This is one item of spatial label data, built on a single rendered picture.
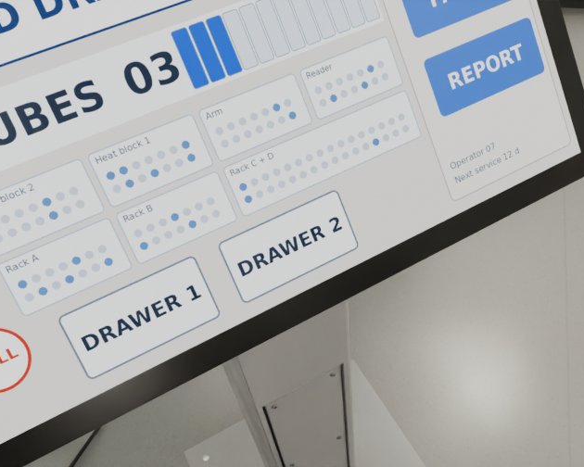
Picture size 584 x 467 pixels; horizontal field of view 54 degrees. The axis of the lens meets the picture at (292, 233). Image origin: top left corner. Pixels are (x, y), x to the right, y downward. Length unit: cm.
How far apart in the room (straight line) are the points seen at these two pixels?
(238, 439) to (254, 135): 106
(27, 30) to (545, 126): 38
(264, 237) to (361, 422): 101
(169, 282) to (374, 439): 102
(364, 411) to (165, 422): 48
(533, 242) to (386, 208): 134
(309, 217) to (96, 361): 17
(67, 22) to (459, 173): 29
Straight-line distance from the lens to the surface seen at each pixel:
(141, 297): 39
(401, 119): 43
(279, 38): 40
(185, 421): 147
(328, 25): 42
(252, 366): 66
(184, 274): 38
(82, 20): 39
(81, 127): 38
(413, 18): 45
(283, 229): 39
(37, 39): 39
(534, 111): 49
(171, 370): 40
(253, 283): 39
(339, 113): 41
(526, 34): 50
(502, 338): 155
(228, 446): 138
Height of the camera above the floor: 131
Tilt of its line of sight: 50 degrees down
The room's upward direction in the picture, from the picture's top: 9 degrees counter-clockwise
